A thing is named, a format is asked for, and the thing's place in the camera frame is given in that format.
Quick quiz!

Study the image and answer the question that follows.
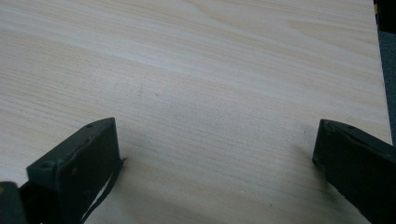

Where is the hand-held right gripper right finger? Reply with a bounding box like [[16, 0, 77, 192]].
[[312, 119, 396, 224]]

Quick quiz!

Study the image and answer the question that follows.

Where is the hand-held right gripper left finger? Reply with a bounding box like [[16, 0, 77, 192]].
[[19, 117, 127, 224]]

